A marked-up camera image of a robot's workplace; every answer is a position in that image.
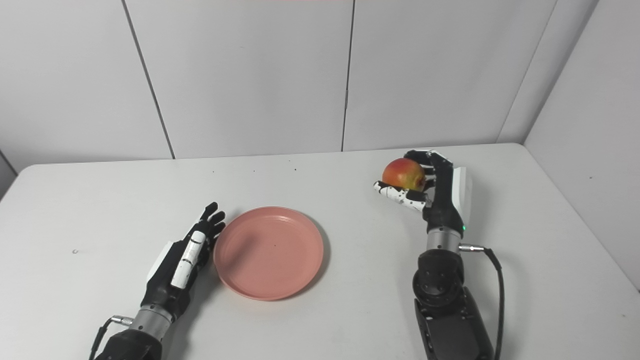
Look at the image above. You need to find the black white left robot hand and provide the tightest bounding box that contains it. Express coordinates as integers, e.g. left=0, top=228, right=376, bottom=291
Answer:
left=140, top=201, right=227, bottom=318

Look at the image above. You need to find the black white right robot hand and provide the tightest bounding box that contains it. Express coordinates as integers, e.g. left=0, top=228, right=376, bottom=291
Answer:
left=373, top=149, right=473, bottom=235

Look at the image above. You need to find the red yellow pomegranate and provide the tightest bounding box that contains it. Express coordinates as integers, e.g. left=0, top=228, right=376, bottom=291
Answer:
left=382, top=158, right=427, bottom=192

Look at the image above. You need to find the pink round plate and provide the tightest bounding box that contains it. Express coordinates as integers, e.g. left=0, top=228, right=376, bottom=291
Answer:
left=213, top=206, right=325, bottom=301

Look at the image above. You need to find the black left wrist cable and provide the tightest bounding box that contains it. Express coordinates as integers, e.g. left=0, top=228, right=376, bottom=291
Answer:
left=89, top=314, right=135, bottom=360

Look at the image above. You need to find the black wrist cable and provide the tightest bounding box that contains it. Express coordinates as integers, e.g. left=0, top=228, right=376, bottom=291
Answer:
left=459, top=243, right=506, bottom=360
left=89, top=314, right=135, bottom=360

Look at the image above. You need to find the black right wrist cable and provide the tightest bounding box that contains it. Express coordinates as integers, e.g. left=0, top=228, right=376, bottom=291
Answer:
left=459, top=243, right=506, bottom=360

